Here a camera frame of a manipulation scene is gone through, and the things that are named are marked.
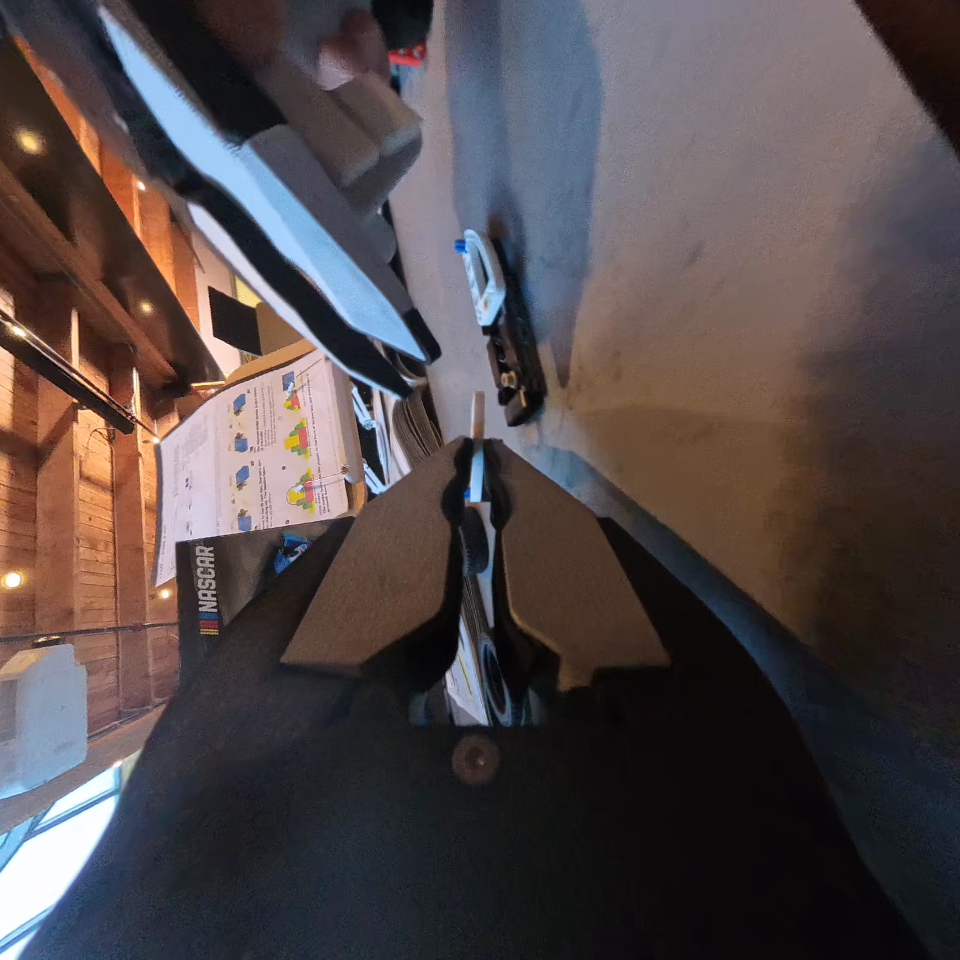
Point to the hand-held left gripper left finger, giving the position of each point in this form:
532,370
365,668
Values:
375,585

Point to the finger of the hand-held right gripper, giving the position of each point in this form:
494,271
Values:
300,217
300,311

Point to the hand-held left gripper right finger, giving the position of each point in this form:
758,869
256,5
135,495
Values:
577,592

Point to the white curved toy panel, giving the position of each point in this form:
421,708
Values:
477,450
484,285

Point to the black patterned toy beam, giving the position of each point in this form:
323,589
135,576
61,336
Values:
521,352

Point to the grey desk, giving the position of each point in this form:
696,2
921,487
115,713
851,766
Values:
712,225

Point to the person's right hand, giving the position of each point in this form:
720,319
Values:
352,52

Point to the black flat panel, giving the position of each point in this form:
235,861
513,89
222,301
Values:
232,322

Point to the tan board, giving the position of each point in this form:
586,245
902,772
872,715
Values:
356,420

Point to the toy car box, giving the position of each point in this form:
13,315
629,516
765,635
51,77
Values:
225,570

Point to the open instruction booklet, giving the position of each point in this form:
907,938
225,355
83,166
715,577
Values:
420,427

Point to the laminated instruction sheet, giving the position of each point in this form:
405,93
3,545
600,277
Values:
225,465

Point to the small red toy piece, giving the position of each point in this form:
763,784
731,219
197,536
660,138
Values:
409,54

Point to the white bulky object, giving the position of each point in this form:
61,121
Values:
41,720

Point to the black metal rail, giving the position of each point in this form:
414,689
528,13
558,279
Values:
60,367

